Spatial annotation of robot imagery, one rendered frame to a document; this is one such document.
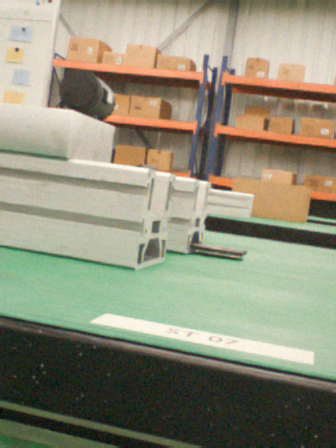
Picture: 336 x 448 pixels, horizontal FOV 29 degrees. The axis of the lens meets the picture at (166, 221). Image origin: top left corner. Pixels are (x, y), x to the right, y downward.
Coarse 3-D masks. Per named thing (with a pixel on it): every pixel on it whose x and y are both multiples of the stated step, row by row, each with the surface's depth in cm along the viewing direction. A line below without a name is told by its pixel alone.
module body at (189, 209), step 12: (180, 180) 71; (192, 180) 71; (180, 192) 73; (192, 192) 71; (204, 192) 78; (180, 204) 71; (192, 204) 72; (204, 204) 79; (180, 216) 71; (192, 216) 73; (204, 216) 80; (168, 228) 72; (180, 228) 71; (192, 228) 74; (204, 228) 81; (168, 240) 72; (180, 240) 72; (192, 240) 79; (180, 252) 72
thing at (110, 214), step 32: (0, 160) 56; (32, 160) 55; (64, 160) 54; (0, 192) 56; (32, 192) 55; (64, 192) 54; (96, 192) 54; (128, 192) 54; (160, 192) 60; (0, 224) 56; (32, 224) 55; (64, 224) 54; (96, 224) 55; (128, 224) 54; (160, 224) 59; (64, 256) 55; (96, 256) 54; (128, 256) 53; (160, 256) 61
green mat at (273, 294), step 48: (240, 240) 109; (0, 288) 37; (48, 288) 40; (96, 288) 42; (144, 288) 45; (192, 288) 48; (240, 288) 51; (288, 288) 55; (144, 336) 31; (240, 336) 33; (288, 336) 35
